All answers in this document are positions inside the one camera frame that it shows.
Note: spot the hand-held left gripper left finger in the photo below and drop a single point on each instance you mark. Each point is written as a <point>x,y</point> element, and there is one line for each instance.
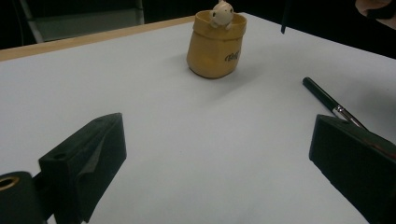
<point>90,158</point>

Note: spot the tan holder cup with figurine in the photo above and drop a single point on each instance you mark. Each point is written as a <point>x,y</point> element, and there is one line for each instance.
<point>211,53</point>

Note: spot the black makeup brush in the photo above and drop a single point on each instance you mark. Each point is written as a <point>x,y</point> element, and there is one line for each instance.
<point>320,93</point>

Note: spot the wooden table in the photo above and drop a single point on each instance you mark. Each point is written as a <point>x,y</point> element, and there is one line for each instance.
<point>93,37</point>

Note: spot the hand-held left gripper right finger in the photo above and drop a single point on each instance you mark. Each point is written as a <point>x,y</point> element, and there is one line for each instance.
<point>358,165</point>

